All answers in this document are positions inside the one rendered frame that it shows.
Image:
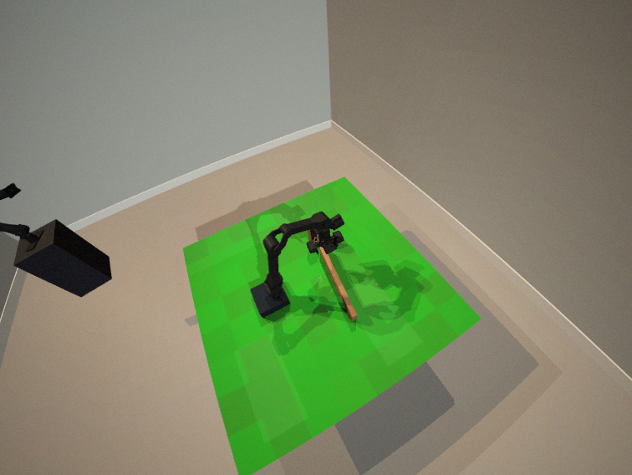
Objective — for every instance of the brown wooden board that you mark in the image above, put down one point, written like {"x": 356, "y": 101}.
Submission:
{"x": 339, "y": 286}

